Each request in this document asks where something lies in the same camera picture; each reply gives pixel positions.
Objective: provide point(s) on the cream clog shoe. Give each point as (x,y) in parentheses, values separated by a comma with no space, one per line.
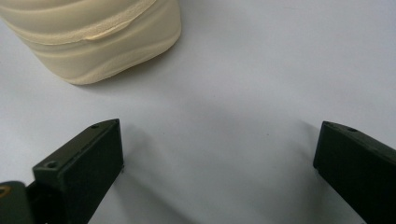
(93,40)

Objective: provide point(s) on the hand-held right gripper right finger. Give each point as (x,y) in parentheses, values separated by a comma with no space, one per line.
(358,171)

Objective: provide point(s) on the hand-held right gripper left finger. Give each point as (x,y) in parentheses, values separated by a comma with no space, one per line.
(84,165)

